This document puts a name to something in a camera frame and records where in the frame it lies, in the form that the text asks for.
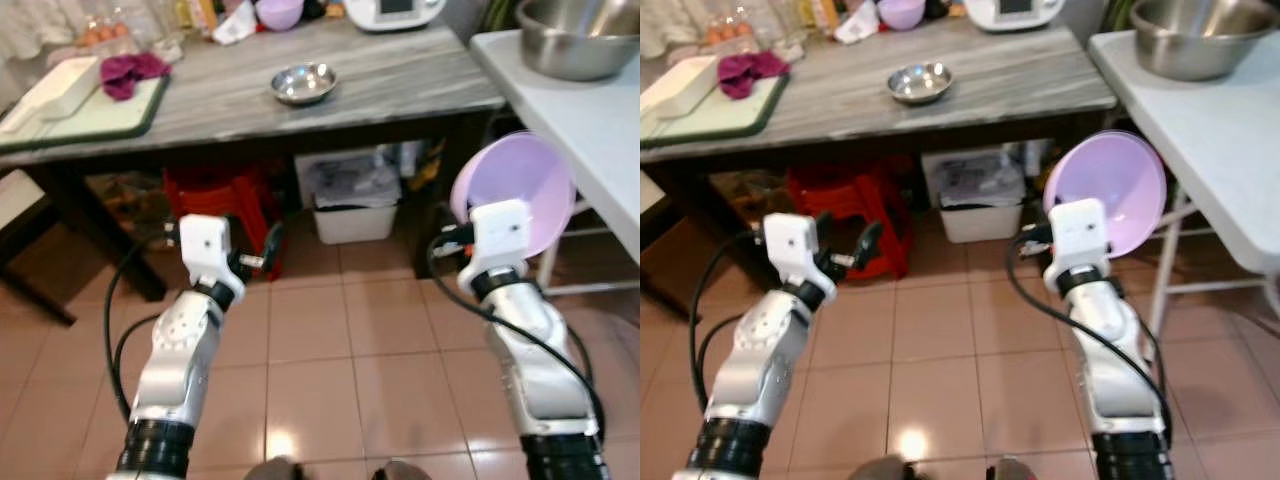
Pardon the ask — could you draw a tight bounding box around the pink plastic bowl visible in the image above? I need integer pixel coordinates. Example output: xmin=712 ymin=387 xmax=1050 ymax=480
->
xmin=1042 ymin=131 xmax=1168 ymax=260
xmin=449 ymin=131 xmax=578 ymax=260

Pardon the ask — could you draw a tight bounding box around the red plastic stool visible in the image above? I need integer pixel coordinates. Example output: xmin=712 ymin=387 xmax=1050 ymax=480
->
xmin=163 ymin=164 xmax=288 ymax=282
xmin=785 ymin=160 xmax=912 ymax=280

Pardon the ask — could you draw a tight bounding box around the white bin with bag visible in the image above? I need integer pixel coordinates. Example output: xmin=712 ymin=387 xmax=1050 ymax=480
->
xmin=934 ymin=150 xmax=1027 ymax=244
xmin=304 ymin=150 xmax=403 ymax=246

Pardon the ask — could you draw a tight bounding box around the small steel bowl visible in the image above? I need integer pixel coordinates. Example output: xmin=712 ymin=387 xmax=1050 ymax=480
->
xmin=886 ymin=61 xmax=955 ymax=106
xmin=270 ymin=62 xmax=339 ymax=107

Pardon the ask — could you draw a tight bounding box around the green cutting board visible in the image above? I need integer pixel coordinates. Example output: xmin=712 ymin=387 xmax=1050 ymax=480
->
xmin=0 ymin=74 xmax=172 ymax=154
xmin=640 ymin=72 xmax=792 ymax=153

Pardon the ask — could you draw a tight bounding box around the grey wood-grain table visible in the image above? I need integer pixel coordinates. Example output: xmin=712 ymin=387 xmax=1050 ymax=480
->
xmin=0 ymin=18 xmax=507 ymax=303
xmin=640 ymin=18 xmax=1118 ymax=301

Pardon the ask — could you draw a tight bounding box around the maroon cloth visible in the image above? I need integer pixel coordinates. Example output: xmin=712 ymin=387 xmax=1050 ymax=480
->
xmin=716 ymin=51 xmax=792 ymax=101
xmin=99 ymin=52 xmax=172 ymax=102

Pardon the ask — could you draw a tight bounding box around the grey left robot foot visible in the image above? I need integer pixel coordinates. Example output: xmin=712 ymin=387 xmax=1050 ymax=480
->
xmin=850 ymin=456 xmax=913 ymax=480
xmin=244 ymin=457 xmax=303 ymax=480

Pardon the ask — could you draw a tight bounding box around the grey robot foot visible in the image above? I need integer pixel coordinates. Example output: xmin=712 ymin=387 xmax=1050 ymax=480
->
xmin=369 ymin=459 xmax=433 ymax=480
xmin=244 ymin=457 xmax=303 ymax=480
xmin=985 ymin=457 xmax=1043 ymax=480
xmin=850 ymin=456 xmax=913 ymax=480

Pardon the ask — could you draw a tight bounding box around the white paper packet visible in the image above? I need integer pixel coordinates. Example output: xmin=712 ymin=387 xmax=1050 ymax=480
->
xmin=834 ymin=8 xmax=882 ymax=46
xmin=212 ymin=8 xmax=259 ymax=47

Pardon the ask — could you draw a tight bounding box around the purple bowl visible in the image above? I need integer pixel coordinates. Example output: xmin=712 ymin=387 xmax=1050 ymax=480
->
xmin=254 ymin=0 xmax=306 ymax=32
xmin=876 ymin=0 xmax=927 ymax=31

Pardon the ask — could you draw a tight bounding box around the white rectangular box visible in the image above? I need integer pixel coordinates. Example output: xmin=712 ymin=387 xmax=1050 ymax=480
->
xmin=640 ymin=54 xmax=721 ymax=127
xmin=0 ymin=56 xmax=102 ymax=133

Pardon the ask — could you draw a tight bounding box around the clear egg carton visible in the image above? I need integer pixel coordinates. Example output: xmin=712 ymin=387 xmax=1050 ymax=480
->
xmin=74 ymin=12 xmax=137 ymax=51
xmin=700 ymin=10 xmax=763 ymax=49

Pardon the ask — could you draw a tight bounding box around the white kitchen appliance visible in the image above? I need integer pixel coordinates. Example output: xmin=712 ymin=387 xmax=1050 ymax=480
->
xmin=964 ymin=0 xmax=1067 ymax=33
xmin=344 ymin=0 xmax=447 ymax=34

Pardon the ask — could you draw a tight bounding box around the grey right robot foot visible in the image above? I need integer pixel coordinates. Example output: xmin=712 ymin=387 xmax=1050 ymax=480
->
xmin=985 ymin=457 xmax=1043 ymax=480
xmin=369 ymin=459 xmax=433 ymax=480

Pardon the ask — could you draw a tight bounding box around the white folding table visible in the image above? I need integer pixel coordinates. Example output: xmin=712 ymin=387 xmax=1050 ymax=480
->
xmin=1087 ymin=28 xmax=1280 ymax=341
xmin=469 ymin=28 xmax=641 ymax=297

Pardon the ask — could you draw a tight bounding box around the large steel mixing bowl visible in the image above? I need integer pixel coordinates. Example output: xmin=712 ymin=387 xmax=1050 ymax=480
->
xmin=1129 ymin=0 xmax=1280 ymax=83
xmin=514 ymin=0 xmax=641 ymax=83

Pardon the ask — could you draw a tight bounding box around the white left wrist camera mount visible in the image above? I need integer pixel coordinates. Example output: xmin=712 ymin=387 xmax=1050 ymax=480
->
xmin=177 ymin=214 xmax=247 ymax=291
xmin=762 ymin=211 xmax=831 ymax=291

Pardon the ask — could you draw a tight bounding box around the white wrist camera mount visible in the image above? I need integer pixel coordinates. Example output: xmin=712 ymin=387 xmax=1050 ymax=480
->
xmin=1044 ymin=197 xmax=1113 ymax=277
xmin=177 ymin=214 xmax=247 ymax=291
xmin=459 ymin=198 xmax=534 ymax=277
xmin=762 ymin=211 xmax=831 ymax=291

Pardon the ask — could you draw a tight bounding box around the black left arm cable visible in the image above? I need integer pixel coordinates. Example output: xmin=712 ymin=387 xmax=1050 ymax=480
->
xmin=102 ymin=228 xmax=193 ymax=425
xmin=688 ymin=232 xmax=773 ymax=413

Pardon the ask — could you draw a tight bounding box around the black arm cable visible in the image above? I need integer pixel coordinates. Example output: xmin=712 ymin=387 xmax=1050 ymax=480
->
xmin=688 ymin=232 xmax=773 ymax=413
xmin=102 ymin=228 xmax=193 ymax=425
xmin=1004 ymin=226 xmax=1172 ymax=443
xmin=427 ymin=226 xmax=607 ymax=443

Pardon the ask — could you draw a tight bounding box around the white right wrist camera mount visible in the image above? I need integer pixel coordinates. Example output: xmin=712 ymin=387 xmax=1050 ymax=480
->
xmin=1044 ymin=197 xmax=1113 ymax=277
xmin=459 ymin=198 xmax=534 ymax=277

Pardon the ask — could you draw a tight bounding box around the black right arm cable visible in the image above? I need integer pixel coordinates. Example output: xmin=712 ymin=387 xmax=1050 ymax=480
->
xmin=1004 ymin=226 xmax=1172 ymax=443
xmin=427 ymin=226 xmax=607 ymax=443

